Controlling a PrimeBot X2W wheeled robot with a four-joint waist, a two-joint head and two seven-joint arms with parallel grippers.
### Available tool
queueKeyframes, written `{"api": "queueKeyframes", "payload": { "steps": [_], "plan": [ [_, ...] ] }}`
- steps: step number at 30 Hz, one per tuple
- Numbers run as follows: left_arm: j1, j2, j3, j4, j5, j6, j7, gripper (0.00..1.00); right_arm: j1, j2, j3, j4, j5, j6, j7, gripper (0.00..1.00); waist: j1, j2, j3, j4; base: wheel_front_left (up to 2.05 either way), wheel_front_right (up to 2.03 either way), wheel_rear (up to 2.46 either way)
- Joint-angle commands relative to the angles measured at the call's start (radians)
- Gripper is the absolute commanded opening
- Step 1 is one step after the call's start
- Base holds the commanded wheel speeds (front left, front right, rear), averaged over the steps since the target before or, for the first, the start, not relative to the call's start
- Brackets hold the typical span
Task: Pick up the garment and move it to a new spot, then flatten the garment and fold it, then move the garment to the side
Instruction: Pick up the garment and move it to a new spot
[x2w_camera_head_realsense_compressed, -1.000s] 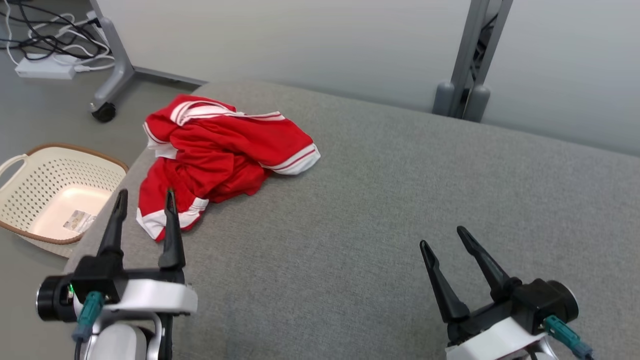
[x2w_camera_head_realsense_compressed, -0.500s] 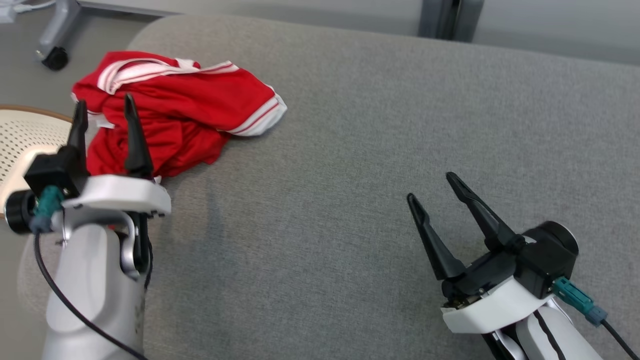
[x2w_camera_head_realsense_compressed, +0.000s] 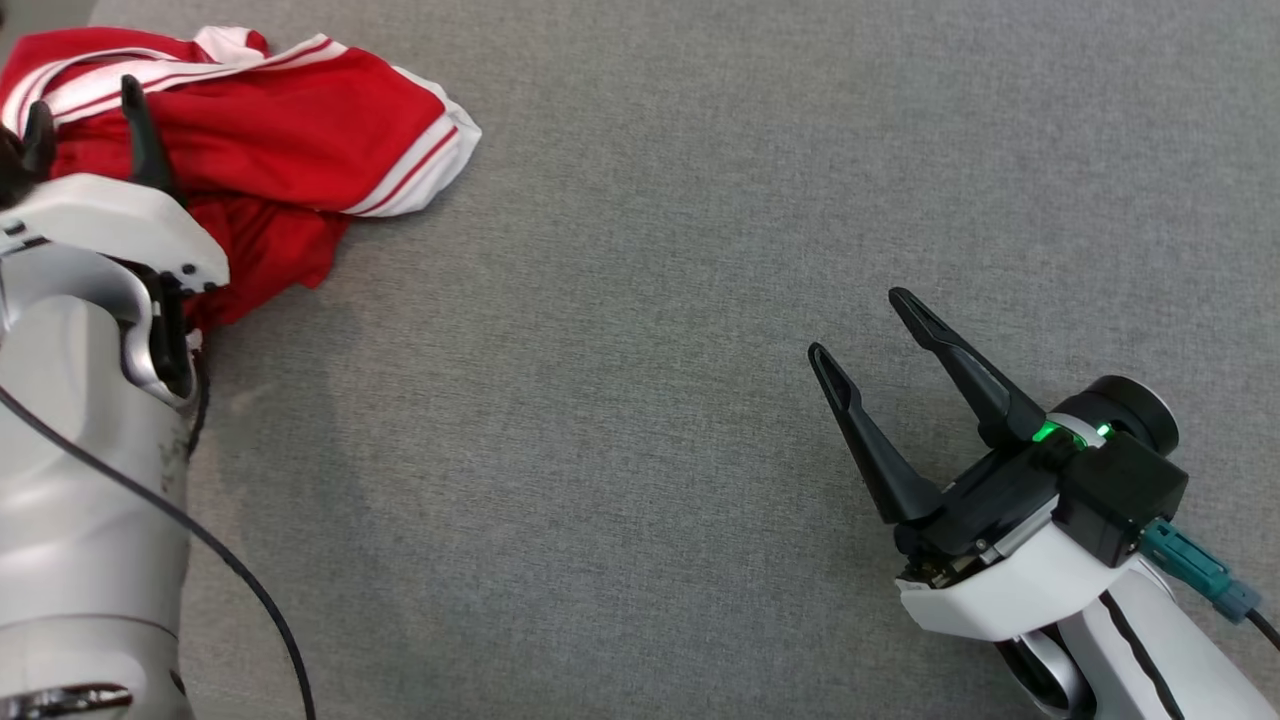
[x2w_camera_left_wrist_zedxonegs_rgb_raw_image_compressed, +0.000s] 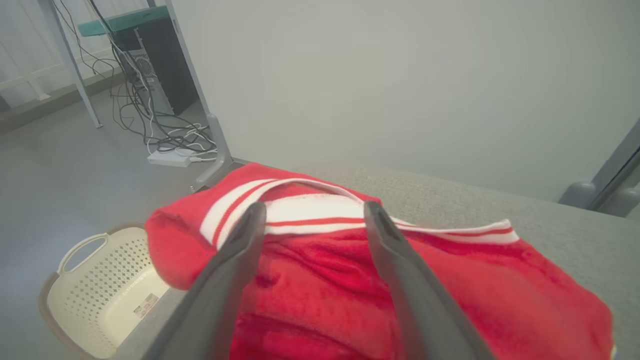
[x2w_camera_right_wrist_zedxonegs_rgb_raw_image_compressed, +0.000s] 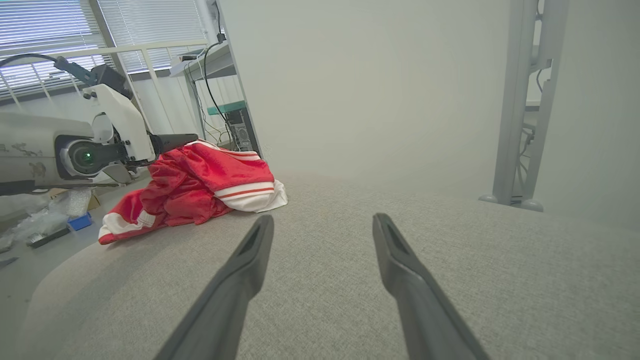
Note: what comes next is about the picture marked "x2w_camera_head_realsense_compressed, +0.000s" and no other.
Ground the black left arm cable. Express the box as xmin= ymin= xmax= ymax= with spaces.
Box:
xmin=0 ymin=385 xmax=319 ymax=720

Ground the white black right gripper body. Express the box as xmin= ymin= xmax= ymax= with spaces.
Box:
xmin=895 ymin=376 xmax=1181 ymax=642

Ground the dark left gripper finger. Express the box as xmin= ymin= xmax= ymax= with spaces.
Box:
xmin=121 ymin=75 xmax=174 ymax=197
xmin=20 ymin=100 xmax=57 ymax=182

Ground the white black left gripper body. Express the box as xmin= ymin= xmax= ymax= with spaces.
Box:
xmin=0 ymin=175 xmax=231 ymax=294

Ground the teal right camera connector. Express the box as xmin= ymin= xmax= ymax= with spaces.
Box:
xmin=1140 ymin=518 xmax=1263 ymax=625

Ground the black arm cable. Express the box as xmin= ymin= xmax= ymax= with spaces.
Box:
xmin=1098 ymin=590 xmax=1189 ymax=720
xmin=0 ymin=385 xmax=319 ymax=720

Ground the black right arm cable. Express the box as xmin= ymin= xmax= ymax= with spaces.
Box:
xmin=1098 ymin=590 xmax=1189 ymax=720

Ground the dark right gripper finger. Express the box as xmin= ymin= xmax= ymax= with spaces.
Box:
xmin=888 ymin=288 xmax=1048 ymax=452
xmin=808 ymin=343 xmax=944 ymax=527

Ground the red jersey with lettering print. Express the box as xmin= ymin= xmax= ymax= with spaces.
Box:
xmin=0 ymin=25 xmax=483 ymax=331

